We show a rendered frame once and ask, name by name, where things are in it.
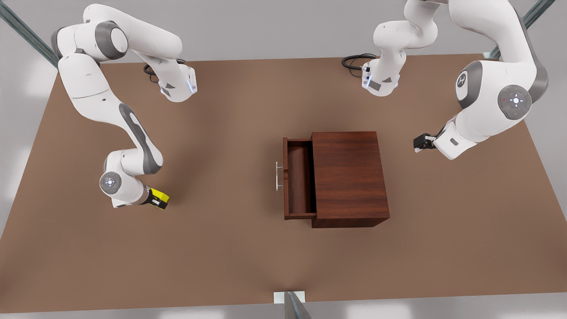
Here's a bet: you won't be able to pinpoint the black cable loop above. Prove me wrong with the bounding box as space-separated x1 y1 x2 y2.
341 53 378 78
143 58 187 84

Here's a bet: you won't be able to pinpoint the silver frame post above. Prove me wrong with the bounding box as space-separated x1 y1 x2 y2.
273 291 312 319
483 0 557 61
0 2 61 68

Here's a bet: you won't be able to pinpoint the yellow and black box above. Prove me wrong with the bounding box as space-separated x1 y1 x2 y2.
150 188 170 210

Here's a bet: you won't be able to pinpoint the dark wooden cabinet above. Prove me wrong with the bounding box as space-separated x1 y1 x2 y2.
311 131 391 229

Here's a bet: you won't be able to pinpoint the wooden drawer with silver handle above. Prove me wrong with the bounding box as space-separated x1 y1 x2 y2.
274 137 318 221

